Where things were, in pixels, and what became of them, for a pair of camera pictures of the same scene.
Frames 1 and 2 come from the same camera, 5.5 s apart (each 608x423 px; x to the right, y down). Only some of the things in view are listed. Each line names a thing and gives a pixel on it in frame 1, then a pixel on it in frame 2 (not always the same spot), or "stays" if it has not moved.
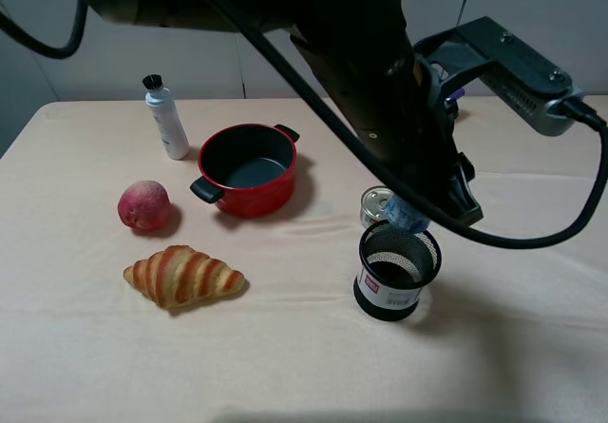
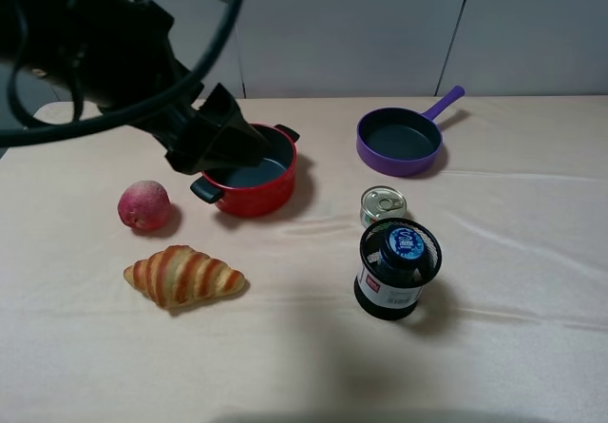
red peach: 143,204 stays
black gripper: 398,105 -> 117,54
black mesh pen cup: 394,264 stays
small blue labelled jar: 407,215 -> 403,251
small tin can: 372,205 stays
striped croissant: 182,274 stays
